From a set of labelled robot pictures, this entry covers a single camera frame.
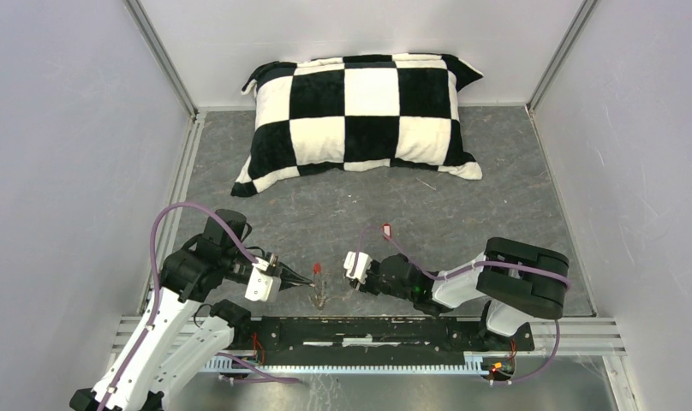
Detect metal keyring with red handle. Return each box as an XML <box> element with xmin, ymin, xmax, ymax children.
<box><xmin>310</xmin><ymin>263</ymin><xmax>327</xmax><ymax>311</ymax></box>

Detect black white checkered pillow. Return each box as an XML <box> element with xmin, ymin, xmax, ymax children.
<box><xmin>231</xmin><ymin>53</ymin><xmax>482</xmax><ymax>198</ymax></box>

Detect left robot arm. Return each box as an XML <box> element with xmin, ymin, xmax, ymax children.
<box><xmin>69</xmin><ymin>202</ymin><xmax>313</xmax><ymax>410</ymax></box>

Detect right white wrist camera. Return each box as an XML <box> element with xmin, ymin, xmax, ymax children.
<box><xmin>343</xmin><ymin>251</ymin><xmax>373</xmax><ymax>284</ymax></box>

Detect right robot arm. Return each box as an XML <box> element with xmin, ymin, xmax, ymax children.
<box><xmin>343</xmin><ymin>237</ymin><xmax>571</xmax><ymax>349</ymax></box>

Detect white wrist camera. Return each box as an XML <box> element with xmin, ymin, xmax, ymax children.
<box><xmin>343</xmin><ymin>251</ymin><xmax>373</xmax><ymax>284</ymax></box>
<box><xmin>244</xmin><ymin>258</ymin><xmax>282</xmax><ymax>302</ymax></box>

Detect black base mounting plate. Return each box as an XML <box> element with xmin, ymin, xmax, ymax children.
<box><xmin>228</xmin><ymin>317</ymin><xmax>535</xmax><ymax>366</ymax></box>

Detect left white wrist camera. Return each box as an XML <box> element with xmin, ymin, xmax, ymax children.
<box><xmin>244</xmin><ymin>258</ymin><xmax>282</xmax><ymax>302</ymax></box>

